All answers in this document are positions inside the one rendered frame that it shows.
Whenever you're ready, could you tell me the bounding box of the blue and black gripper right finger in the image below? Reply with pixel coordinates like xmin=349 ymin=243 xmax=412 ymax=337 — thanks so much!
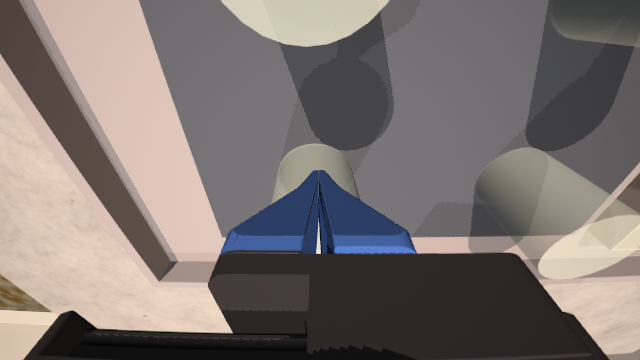
xmin=319 ymin=170 xmax=417 ymax=254

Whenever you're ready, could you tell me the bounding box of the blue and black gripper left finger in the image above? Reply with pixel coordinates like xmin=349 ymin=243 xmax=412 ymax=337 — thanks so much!
xmin=219 ymin=170 xmax=319 ymax=256

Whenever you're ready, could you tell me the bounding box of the beige shallow tray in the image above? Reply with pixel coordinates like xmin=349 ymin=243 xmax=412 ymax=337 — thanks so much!
xmin=616 ymin=173 xmax=640 ymax=214

